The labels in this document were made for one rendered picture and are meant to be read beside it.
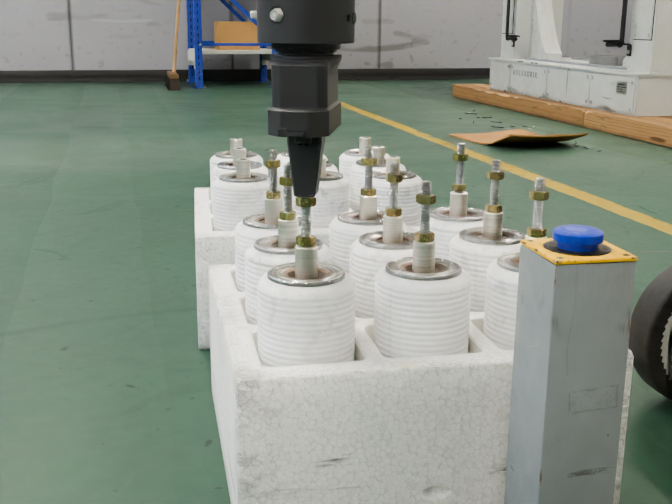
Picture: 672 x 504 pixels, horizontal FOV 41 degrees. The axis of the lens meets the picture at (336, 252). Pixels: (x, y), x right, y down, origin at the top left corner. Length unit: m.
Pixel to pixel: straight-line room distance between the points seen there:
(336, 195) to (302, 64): 0.60
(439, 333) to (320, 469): 0.17
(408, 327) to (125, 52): 6.35
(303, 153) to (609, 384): 0.33
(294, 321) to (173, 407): 0.40
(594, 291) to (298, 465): 0.32
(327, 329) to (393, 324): 0.07
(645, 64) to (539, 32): 1.26
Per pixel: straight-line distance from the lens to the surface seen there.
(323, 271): 0.87
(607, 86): 4.38
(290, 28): 0.79
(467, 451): 0.89
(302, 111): 0.77
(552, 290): 0.71
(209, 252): 1.34
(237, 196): 1.35
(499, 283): 0.90
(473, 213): 1.15
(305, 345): 0.84
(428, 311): 0.85
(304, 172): 0.83
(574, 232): 0.73
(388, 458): 0.87
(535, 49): 5.41
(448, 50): 7.63
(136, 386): 1.27
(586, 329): 0.73
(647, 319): 1.20
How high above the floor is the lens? 0.49
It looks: 15 degrees down
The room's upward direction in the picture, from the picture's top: 1 degrees clockwise
